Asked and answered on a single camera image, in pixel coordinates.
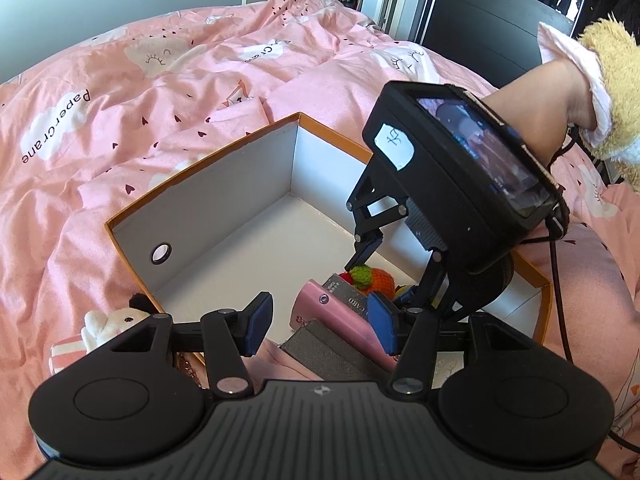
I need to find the silver bead chain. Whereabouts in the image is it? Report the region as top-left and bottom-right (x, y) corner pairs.
(172, 352), (208, 391)

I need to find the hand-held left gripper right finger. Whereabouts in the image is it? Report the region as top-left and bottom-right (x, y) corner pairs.
(367, 292), (541, 396)

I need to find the orange cardboard box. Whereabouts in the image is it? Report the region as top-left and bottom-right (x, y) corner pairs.
(104, 112), (553, 396)

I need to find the dark card box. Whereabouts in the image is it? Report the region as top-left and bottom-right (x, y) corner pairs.
(322, 272), (373, 318)

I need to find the pink printed duvet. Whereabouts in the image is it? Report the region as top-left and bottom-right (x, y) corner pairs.
(0, 0), (640, 480)

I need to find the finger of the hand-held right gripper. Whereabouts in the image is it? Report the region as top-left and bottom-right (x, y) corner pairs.
(395, 249), (449, 314)
(345, 160), (410, 270)

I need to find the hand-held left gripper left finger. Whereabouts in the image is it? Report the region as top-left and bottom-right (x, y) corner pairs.
(107, 291), (275, 398)

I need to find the pink case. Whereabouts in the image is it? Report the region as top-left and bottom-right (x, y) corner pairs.
(290, 280), (401, 371)

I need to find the orange red green crochet toy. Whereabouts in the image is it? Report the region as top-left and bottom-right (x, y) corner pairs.
(339, 266), (408, 297)

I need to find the black cable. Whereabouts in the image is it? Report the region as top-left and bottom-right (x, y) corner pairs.
(547, 127), (577, 366)

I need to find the person's right forearm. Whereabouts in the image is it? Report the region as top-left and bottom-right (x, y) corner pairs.
(482, 17), (640, 186)

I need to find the white plush doll striped hat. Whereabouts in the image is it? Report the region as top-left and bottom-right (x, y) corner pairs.
(50, 294), (151, 373)

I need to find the black wardrobe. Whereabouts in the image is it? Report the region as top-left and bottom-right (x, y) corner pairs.
(420, 0), (640, 91)

